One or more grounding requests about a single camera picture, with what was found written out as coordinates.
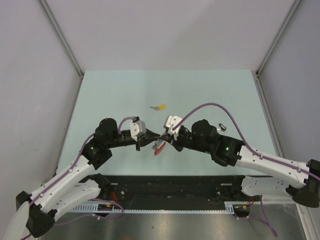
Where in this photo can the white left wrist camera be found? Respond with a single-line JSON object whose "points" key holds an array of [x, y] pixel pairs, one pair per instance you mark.
{"points": [[137, 129]]}

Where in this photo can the red handled key organizer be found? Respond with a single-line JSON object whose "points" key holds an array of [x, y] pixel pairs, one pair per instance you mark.
{"points": [[158, 146]]}

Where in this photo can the right aluminium frame post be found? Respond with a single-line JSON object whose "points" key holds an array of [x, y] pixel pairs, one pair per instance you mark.
{"points": [[279, 35]]}

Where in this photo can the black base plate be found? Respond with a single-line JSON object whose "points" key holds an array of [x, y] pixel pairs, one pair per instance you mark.
{"points": [[220, 188]]}

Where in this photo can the aluminium frame post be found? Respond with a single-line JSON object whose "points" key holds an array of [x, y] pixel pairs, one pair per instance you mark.
{"points": [[54, 24], [279, 35]]}

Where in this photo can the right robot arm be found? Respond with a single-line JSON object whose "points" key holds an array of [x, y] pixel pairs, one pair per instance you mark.
{"points": [[287, 178]]}

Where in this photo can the yellow tagged key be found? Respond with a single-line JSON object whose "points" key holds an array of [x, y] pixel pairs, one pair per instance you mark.
{"points": [[159, 107]]}

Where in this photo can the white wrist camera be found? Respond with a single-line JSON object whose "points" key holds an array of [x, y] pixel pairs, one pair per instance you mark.
{"points": [[137, 129], [171, 126]]}

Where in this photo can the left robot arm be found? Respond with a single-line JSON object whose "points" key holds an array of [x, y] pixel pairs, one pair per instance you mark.
{"points": [[78, 182]]}

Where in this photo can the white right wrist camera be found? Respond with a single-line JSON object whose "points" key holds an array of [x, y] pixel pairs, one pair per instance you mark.
{"points": [[171, 126]]}

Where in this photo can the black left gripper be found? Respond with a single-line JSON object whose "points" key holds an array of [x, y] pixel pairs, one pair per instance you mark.
{"points": [[144, 140]]}

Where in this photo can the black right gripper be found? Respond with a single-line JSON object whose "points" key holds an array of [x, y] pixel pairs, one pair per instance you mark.
{"points": [[168, 138]]}

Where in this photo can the left aluminium frame post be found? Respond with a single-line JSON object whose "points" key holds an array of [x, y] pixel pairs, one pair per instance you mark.
{"points": [[54, 24]]}

